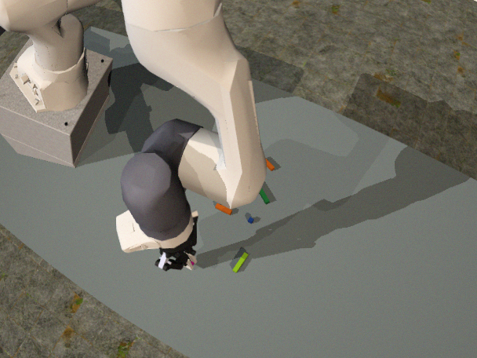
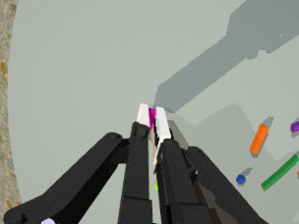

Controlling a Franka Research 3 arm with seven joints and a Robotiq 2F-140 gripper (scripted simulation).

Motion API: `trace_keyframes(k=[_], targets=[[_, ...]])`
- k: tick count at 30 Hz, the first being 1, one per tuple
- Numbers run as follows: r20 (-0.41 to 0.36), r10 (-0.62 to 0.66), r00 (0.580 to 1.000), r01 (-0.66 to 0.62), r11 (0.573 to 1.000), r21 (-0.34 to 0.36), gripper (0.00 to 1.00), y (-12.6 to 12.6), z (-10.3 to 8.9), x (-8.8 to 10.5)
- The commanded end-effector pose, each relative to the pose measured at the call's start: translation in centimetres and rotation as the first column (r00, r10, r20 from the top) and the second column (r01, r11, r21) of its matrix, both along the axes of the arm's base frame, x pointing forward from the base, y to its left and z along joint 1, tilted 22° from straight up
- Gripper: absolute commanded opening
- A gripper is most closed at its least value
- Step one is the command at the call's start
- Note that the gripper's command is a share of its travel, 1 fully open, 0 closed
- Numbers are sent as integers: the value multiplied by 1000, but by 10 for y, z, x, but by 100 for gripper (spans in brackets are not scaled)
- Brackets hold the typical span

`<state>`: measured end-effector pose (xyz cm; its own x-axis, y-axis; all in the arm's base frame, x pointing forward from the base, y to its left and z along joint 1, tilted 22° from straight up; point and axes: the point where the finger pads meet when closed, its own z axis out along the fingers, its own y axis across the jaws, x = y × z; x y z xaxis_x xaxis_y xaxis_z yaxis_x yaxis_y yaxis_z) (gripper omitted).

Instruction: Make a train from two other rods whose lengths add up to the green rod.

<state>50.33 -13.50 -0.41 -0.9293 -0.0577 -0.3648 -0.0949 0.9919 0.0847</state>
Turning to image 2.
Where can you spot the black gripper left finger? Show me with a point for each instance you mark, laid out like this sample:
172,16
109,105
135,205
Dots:
70,197

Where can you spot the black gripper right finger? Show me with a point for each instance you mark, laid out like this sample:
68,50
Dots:
212,200

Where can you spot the purple rod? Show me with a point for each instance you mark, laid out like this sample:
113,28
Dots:
294,127

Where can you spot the magenta block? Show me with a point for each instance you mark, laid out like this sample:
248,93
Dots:
152,113

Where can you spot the small blue cube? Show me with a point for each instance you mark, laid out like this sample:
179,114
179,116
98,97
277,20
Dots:
240,179

